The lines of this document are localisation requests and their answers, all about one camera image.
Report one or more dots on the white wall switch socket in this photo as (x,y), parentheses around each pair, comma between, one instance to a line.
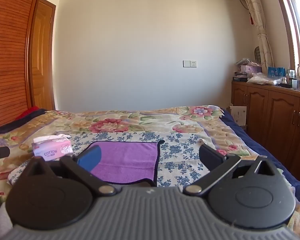
(189,64)

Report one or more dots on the navy blue bed sheet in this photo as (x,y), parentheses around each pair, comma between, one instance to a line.
(228,120)

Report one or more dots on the plastic bag on cabinet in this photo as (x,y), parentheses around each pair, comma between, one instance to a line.
(261,79)

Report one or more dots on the wooden louvred wardrobe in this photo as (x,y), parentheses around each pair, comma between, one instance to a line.
(16,21)

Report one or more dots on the patterned beige curtain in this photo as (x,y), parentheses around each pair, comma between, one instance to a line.
(256,11)

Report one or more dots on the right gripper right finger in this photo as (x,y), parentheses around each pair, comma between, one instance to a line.
(219,166)

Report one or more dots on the red blanket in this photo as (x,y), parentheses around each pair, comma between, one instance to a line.
(27,112)

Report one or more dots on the green woven fan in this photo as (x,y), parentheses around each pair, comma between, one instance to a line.
(257,55)

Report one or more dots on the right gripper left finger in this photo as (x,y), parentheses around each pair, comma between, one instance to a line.
(80,169)

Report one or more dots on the pink box on cabinet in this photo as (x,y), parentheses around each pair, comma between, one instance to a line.
(250,70)

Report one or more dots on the wooden sideboard cabinet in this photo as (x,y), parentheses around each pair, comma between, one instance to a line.
(273,120)

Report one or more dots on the floral bed quilt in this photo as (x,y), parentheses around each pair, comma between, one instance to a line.
(39,199)

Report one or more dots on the pink cotton tissue pack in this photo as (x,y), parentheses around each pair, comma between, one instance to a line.
(52,147)

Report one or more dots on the blue floral white cloth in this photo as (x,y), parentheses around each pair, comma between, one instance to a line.
(163,158)

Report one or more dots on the blue gift box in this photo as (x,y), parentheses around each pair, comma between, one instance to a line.
(275,72)

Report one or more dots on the white cardboard box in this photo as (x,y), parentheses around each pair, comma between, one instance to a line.
(239,114)

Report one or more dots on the wooden door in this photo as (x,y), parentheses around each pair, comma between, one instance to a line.
(41,56)

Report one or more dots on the purple grey microfibre towel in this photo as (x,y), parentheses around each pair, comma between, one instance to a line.
(125,163)

